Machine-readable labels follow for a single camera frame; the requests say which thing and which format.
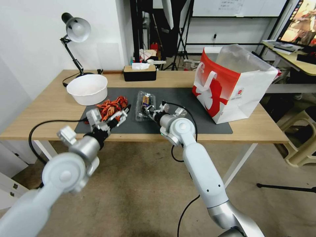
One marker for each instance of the white cabinet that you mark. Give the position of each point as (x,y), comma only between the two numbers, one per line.
(10,182)

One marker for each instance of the red and white takeout bag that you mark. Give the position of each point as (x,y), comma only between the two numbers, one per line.
(229,89)

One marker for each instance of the stack of papers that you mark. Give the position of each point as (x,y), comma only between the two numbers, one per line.
(284,47)

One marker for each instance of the computer monitor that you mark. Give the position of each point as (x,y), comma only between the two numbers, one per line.
(300,22)

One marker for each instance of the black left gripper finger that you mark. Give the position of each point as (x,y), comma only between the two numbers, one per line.
(118,114)
(121,121)

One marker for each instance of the cardboard box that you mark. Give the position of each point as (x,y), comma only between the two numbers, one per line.
(148,54)

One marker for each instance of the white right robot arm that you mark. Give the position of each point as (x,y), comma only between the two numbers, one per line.
(197,160)

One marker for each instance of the beige plastic stool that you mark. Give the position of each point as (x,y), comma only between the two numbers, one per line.
(300,138)

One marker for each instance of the black tissue box wooden lid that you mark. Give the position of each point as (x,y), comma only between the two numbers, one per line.
(139,74)

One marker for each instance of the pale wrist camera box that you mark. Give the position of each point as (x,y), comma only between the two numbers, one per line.
(165,107)
(92,118)

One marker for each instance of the black stand leg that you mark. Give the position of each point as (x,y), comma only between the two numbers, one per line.
(284,187)

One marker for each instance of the wooden table with white legs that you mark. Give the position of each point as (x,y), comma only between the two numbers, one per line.
(49,108)

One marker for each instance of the white round bowl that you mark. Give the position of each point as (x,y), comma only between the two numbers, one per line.
(86,89)

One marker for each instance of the black metal shelf frame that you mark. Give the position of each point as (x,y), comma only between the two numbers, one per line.
(137,29)

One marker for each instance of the clear plastic takeout container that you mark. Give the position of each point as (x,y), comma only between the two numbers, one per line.
(142,111)

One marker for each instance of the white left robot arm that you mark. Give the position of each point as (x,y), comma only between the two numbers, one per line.
(61,174)

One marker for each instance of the white tissue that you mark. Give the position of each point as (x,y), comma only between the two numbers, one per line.
(140,66)

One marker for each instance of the black and white desk lamp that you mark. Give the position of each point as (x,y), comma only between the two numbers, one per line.
(77,28)

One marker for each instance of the dark grey desk mat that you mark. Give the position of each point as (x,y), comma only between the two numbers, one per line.
(187,111)

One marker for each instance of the pile of orange crayfish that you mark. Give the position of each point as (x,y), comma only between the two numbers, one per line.
(111,106)

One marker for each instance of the pale wood side desk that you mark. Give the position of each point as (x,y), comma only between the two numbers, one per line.
(291,61)

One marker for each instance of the black tripod light stand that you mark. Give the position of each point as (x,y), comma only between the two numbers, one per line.
(181,42)

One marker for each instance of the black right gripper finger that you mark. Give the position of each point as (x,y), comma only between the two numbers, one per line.
(149,109)
(148,117)

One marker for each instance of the white softbox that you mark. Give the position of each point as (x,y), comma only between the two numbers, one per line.
(168,12)

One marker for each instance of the whiteboard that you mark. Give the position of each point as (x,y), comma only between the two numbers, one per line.
(234,7)

